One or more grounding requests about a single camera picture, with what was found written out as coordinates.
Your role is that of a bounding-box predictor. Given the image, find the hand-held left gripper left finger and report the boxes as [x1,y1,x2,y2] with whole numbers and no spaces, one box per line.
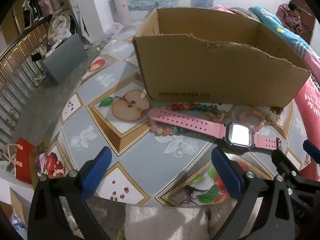
[27,146,112,240]

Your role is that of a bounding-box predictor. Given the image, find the blue printed pillow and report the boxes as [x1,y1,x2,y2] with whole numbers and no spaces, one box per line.
[250,6,315,53]

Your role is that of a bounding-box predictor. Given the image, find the small cardboard box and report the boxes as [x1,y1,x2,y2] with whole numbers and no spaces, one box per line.
[9,187,28,230]

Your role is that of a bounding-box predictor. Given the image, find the metal stair railing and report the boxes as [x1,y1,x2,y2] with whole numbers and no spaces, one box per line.
[0,17,53,150]

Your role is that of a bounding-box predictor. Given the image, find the red gift bag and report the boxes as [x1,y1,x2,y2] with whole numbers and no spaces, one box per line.
[14,137,37,184]

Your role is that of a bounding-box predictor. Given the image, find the pile of clothes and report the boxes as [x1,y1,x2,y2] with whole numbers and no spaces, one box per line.
[47,9,78,40]

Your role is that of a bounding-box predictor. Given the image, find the red floral blanket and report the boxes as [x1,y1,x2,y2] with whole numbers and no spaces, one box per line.
[292,47,320,180]

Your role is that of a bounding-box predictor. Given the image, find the multicolour bead bracelet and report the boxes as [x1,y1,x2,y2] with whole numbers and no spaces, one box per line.
[149,102,223,137]

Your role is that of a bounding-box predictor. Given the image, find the pink bead bracelet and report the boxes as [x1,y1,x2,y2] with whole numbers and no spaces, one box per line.
[237,109,273,133]

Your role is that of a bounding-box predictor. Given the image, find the brown cardboard box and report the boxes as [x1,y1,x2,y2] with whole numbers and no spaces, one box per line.
[132,7,312,108]

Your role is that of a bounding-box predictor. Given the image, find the white plastic bag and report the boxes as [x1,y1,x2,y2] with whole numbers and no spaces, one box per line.
[105,22,125,36]

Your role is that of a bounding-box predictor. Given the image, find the pink digital watch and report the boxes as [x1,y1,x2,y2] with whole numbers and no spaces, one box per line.
[149,108,282,155]

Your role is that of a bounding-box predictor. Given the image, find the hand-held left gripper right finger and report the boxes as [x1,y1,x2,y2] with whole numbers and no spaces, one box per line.
[211,147,297,240]

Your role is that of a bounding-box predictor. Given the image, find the white fleece garment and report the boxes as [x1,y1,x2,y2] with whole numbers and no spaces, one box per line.
[124,200,213,240]

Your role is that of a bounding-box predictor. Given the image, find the printed paper bag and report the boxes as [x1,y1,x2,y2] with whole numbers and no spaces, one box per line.
[29,142,64,180]

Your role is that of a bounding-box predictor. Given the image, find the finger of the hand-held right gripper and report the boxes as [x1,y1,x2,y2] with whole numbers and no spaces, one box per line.
[303,139,320,164]
[271,149,320,197]

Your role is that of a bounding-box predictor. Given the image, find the grey storage box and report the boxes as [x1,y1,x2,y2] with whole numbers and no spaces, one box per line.
[41,34,88,84]

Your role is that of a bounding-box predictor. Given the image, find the white cylinder appliance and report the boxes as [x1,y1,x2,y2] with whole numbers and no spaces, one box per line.
[111,0,130,24]

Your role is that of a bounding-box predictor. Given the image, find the hanging clothes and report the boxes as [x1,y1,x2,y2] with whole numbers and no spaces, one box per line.
[21,0,62,23]

